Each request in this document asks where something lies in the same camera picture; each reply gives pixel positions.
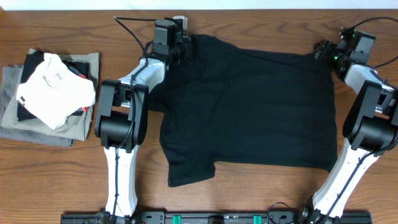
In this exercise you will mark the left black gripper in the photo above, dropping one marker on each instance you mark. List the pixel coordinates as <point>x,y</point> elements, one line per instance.
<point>189,51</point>

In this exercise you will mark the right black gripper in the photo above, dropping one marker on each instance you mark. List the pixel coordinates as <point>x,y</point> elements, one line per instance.
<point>324,50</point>

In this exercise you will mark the black t-shirt with logo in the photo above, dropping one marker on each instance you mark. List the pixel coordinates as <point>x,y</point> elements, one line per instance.
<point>244,106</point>

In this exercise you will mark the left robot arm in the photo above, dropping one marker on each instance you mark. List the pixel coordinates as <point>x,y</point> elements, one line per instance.
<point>121,121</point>

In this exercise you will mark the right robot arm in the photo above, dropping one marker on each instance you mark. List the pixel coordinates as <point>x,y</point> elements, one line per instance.
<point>370,129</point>

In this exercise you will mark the beige folded garment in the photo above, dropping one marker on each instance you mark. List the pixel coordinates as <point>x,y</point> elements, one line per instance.
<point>75,127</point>

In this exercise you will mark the white folded t-shirt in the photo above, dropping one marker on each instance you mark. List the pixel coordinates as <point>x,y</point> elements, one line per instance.
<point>53,92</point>

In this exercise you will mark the black folded garment red accents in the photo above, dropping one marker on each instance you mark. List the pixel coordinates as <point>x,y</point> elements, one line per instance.
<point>80,69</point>

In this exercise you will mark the grey folded garment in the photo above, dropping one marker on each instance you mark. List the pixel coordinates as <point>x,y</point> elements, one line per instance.
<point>10,78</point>

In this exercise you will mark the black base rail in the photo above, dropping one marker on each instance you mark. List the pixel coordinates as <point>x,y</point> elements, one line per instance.
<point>182,218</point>

